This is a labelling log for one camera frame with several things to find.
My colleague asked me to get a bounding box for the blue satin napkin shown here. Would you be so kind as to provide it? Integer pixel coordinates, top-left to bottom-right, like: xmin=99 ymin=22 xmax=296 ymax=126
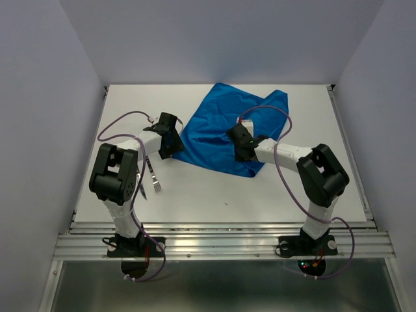
xmin=172 ymin=83 xmax=289 ymax=177

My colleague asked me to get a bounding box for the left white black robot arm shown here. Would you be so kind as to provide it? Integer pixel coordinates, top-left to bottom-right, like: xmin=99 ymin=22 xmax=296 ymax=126
xmin=89 ymin=112 xmax=185 ymax=257

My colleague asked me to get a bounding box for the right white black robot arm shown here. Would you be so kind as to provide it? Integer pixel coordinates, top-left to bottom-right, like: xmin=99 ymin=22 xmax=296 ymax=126
xmin=226 ymin=123 xmax=350 ymax=258

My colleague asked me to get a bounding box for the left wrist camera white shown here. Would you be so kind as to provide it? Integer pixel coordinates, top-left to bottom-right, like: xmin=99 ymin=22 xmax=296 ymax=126
xmin=147 ymin=115 xmax=159 ymax=125

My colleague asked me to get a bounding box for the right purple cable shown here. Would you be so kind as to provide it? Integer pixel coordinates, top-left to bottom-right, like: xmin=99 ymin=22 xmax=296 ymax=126
xmin=239 ymin=105 xmax=356 ymax=281

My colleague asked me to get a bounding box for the silver fork black handle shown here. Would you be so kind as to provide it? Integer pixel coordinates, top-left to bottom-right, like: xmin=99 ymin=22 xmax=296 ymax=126
xmin=146 ymin=157 xmax=162 ymax=193

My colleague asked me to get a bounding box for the silver knife black handle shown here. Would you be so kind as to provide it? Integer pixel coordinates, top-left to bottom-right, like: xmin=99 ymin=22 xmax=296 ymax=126
xmin=136 ymin=163 xmax=148 ymax=200

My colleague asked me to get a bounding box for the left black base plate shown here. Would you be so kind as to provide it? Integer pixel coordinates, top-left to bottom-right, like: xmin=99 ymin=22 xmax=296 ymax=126
xmin=101 ymin=235 xmax=165 ymax=258

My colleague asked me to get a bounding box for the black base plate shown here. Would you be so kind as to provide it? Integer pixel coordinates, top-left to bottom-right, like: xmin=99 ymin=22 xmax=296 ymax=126
xmin=278 ymin=235 xmax=338 ymax=257
xmin=101 ymin=235 xmax=165 ymax=258

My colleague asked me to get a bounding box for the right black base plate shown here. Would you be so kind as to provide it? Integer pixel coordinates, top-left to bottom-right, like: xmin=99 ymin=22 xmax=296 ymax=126
xmin=278 ymin=235 xmax=338 ymax=257

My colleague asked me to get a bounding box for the aluminium frame rail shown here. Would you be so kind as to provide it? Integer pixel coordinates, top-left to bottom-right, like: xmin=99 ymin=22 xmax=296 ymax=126
xmin=40 ymin=84 xmax=410 ymax=311

